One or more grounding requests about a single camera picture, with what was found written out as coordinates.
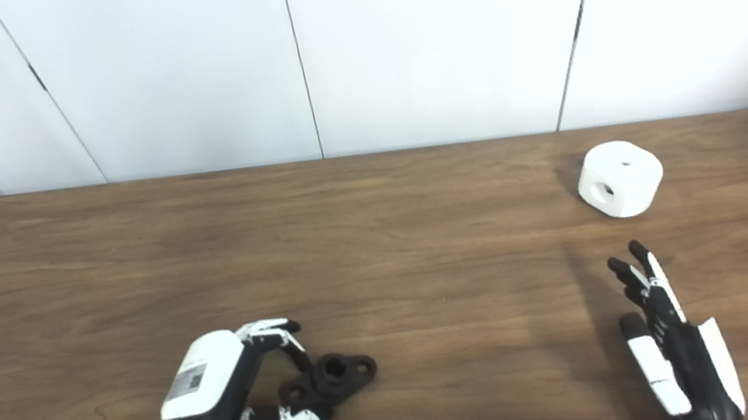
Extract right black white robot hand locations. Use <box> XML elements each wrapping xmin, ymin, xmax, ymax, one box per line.
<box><xmin>604</xmin><ymin>227</ymin><xmax>748</xmax><ymax>420</ymax></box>

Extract round white plastic piece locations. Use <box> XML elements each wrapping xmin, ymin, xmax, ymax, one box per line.
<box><xmin>571</xmin><ymin>134</ymin><xmax>671</xmax><ymax>226</ymax></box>

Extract black plastic holder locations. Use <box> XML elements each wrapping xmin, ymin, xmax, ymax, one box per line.
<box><xmin>274</xmin><ymin>347</ymin><xmax>385</xmax><ymax>420</ymax></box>

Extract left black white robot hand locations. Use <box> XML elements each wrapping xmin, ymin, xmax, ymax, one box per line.
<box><xmin>141</xmin><ymin>311</ymin><xmax>337</xmax><ymax>420</ymax></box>

